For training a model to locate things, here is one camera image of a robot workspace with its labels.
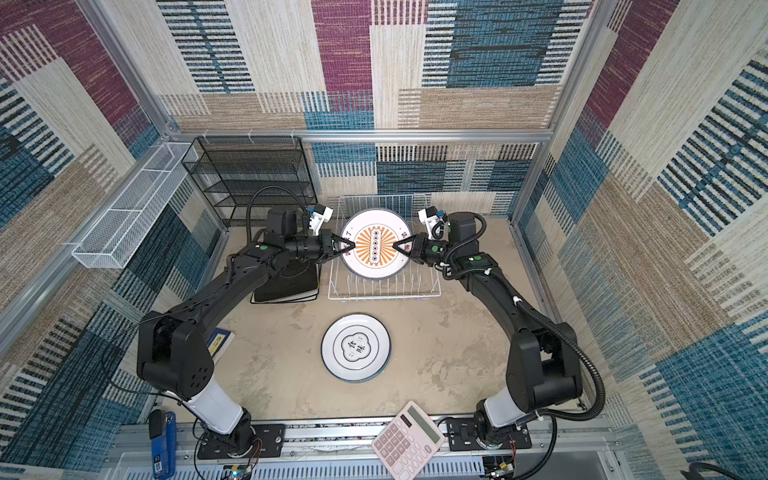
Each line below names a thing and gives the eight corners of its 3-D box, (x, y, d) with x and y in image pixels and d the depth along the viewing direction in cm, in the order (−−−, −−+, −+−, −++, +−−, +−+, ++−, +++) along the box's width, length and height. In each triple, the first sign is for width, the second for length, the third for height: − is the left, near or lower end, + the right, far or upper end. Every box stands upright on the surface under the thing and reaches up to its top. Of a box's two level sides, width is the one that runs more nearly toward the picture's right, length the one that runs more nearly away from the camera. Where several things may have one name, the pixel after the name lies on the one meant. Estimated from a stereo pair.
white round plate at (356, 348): (319, 382, 83) (317, 379, 81) (327, 317, 96) (326, 313, 93) (391, 382, 83) (391, 379, 81) (390, 317, 96) (390, 313, 93)
